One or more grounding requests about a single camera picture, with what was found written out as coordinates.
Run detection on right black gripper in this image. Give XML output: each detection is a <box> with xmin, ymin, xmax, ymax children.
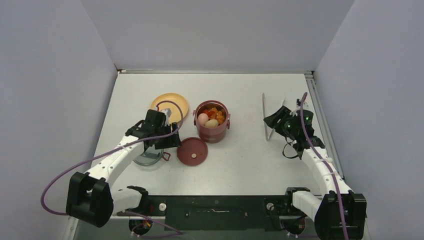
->
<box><xmin>264</xmin><ymin>106</ymin><xmax>300</xmax><ymax>138</ymax></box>

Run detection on red round lid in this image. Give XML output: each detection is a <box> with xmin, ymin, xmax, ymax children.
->
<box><xmin>176</xmin><ymin>137</ymin><xmax>208</xmax><ymax>167</ymax></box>

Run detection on metal tongs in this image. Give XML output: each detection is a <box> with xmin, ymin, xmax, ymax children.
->
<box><xmin>261</xmin><ymin>92</ymin><xmax>275</xmax><ymax>142</ymax></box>

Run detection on grey transparent lid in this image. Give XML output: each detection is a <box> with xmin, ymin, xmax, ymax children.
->
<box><xmin>133</xmin><ymin>147</ymin><xmax>171</xmax><ymax>167</ymax></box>

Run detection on beige egg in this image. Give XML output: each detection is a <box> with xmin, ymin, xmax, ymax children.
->
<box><xmin>197</xmin><ymin>113</ymin><xmax>210</xmax><ymax>126</ymax></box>

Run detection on orange plastic plate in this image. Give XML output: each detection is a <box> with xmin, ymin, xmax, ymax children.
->
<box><xmin>150</xmin><ymin>93</ymin><xmax>189</xmax><ymax>123</ymax></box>

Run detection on red steel bowl tall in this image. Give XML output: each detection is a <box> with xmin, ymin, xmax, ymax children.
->
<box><xmin>197</xmin><ymin>127</ymin><xmax>227</xmax><ymax>144</ymax></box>

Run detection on white bun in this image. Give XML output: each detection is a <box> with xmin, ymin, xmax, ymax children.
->
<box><xmin>204</xmin><ymin>119</ymin><xmax>219</xmax><ymax>128</ymax></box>

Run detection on red steel bowl with handles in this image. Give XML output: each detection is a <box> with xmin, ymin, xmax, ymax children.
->
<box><xmin>192</xmin><ymin>100</ymin><xmax>231</xmax><ymax>133</ymax></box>

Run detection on orange fried food pieces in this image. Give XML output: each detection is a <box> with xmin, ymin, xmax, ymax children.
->
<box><xmin>202</xmin><ymin>107</ymin><xmax>226</xmax><ymax>125</ymax></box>

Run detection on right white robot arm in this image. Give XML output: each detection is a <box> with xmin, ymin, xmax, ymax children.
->
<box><xmin>263</xmin><ymin>106</ymin><xmax>367</xmax><ymax>240</ymax></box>

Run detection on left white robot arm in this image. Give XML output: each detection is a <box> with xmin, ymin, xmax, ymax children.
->
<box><xmin>65</xmin><ymin>108</ymin><xmax>182</xmax><ymax>228</ymax></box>

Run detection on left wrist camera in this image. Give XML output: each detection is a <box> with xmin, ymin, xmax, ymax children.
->
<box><xmin>156</xmin><ymin>106</ymin><xmax>172</xmax><ymax>126</ymax></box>

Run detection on aluminium frame rail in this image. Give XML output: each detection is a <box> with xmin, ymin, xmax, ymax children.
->
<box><xmin>62</xmin><ymin>71</ymin><xmax>368</xmax><ymax>240</ymax></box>

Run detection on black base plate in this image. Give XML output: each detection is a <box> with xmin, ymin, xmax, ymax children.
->
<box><xmin>134</xmin><ymin>195</ymin><xmax>306</xmax><ymax>231</ymax></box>

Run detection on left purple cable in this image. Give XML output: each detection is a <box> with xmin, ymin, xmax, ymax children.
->
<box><xmin>40</xmin><ymin>100</ymin><xmax>185</xmax><ymax>239</ymax></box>

